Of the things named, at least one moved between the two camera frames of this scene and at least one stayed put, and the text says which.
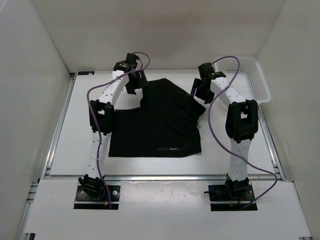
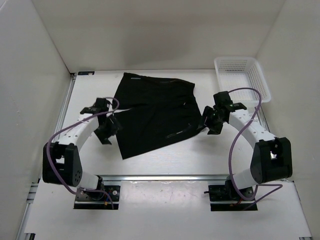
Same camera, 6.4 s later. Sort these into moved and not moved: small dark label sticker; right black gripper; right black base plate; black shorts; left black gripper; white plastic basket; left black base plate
Moved: left black gripper; black shorts; right black gripper
Not moved: small dark label sticker; right black base plate; white plastic basket; left black base plate
